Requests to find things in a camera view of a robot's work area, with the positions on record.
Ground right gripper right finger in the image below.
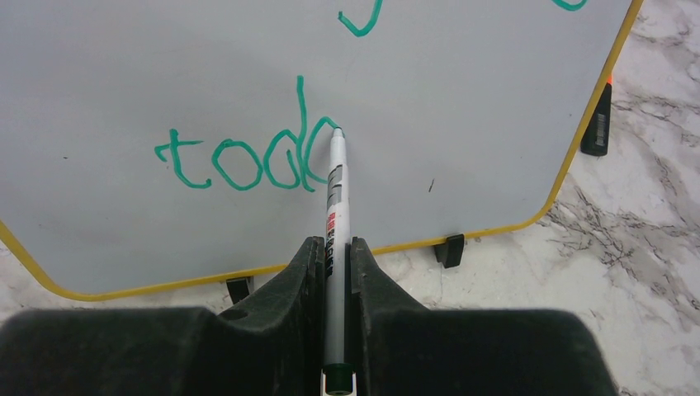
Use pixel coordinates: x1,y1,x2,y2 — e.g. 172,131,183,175
350,238,617,395

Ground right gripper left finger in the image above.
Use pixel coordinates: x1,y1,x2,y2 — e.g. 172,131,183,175
1,237,323,395

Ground wire whiteboard stand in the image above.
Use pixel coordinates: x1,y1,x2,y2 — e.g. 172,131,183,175
225,234,466,305

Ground orange black highlighter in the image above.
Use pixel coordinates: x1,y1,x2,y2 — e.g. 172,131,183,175
579,75,613,157

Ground white green marker pen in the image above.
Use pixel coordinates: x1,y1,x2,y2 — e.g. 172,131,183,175
322,127,354,395

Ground yellow framed whiteboard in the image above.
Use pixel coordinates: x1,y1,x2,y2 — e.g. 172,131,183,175
1,1,641,301

